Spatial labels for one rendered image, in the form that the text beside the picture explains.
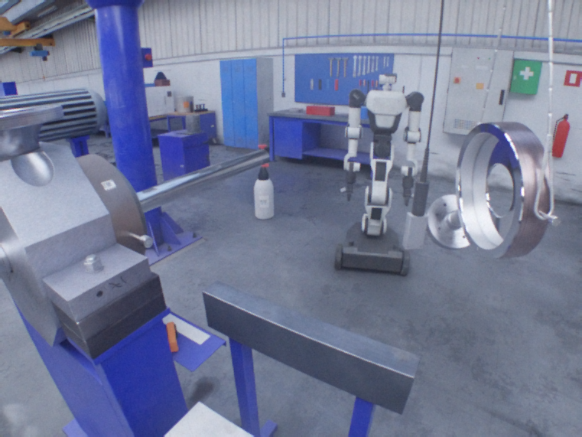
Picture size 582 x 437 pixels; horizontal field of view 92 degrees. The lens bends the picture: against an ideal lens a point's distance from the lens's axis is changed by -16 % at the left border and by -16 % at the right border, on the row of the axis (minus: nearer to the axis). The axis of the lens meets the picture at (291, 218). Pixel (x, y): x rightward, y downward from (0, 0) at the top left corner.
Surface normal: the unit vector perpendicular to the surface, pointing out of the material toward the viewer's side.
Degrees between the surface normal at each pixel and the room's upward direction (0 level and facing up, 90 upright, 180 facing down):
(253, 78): 90
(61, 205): 45
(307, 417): 0
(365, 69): 90
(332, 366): 90
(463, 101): 90
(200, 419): 0
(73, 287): 0
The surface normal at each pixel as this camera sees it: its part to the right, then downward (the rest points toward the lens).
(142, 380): 0.86, 0.21
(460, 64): -0.54, 0.34
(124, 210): 0.80, -0.11
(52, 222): 0.61, -0.50
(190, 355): 0.00, -0.91
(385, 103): -0.22, 0.40
